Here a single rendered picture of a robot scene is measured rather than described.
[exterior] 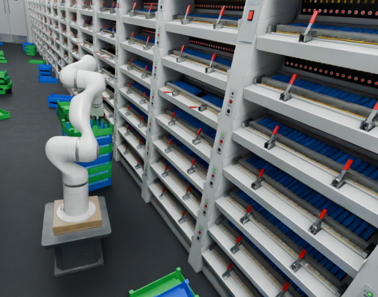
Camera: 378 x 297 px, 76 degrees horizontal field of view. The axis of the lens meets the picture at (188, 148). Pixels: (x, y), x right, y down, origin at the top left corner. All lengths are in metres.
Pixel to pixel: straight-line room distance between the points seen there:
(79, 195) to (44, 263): 0.50
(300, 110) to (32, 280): 1.51
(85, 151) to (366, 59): 1.09
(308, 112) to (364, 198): 0.30
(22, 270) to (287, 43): 1.66
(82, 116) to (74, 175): 0.29
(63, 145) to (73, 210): 0.35
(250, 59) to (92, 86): 0.79
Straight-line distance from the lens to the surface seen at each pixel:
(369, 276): 0.93
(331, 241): 0.96
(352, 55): 0.83
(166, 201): 1.77
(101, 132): 1.93
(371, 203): 0.87
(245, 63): 1.03
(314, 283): 1.08
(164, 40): 1.58
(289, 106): 0.90
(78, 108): 1.32
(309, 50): 0.89
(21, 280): 1.67
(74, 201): 1.37
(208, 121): 1.20
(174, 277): 1.59
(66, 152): 1.24
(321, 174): 0.90
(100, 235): 1.40
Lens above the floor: 1.28
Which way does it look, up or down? 26 degrees down
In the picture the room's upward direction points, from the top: 10 degrees clockwise
